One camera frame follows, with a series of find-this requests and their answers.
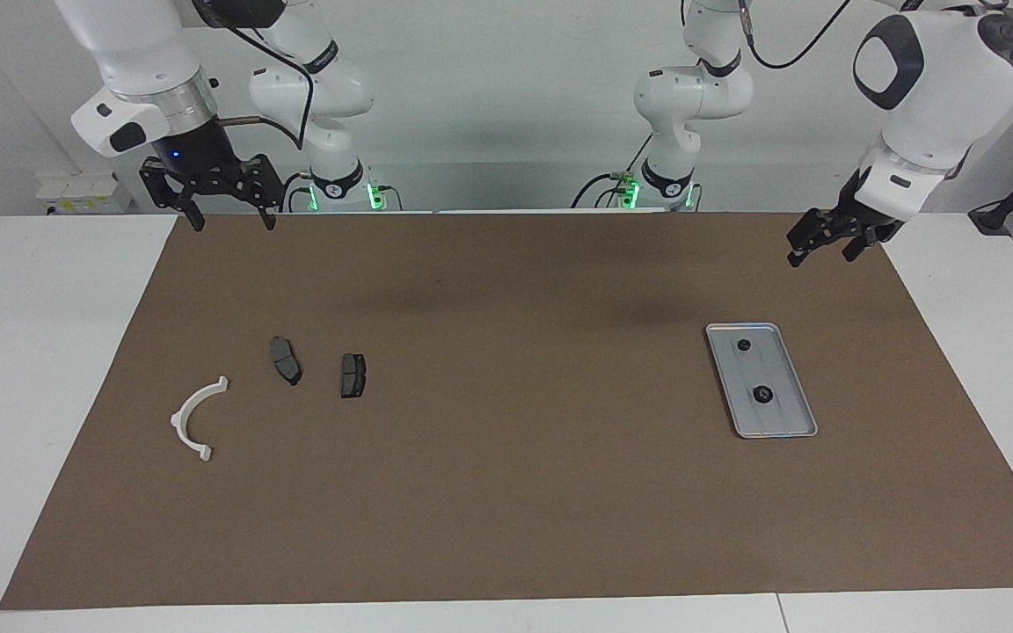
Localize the silver metal tray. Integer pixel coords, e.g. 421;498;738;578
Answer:
704;322;820;440

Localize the white power strip box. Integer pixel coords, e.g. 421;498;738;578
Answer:
36;171;134;215

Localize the tapered dark brake pad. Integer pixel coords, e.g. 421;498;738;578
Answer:
270;336;303;387

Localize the rectangular dark brake pad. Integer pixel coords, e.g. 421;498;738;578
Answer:
340;353;368;400

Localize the brown table mat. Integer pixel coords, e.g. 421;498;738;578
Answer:
0;211;1013;611

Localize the black right base cable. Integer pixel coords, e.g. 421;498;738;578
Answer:
278;172;310;214

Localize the black base cable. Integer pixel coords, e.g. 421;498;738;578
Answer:
278;172;310;214
572;132;653;210

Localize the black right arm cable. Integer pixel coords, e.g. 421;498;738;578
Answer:
193;0;316;150

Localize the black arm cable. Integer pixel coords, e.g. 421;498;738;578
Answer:
193;0;316;150
735;0;850;69

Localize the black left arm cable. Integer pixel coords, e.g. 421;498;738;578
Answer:
735;0;850;69

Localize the white curved plastic bracket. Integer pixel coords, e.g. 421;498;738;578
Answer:
171;376;230;462

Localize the black left base cable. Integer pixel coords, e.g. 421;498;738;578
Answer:
572;132;653;210

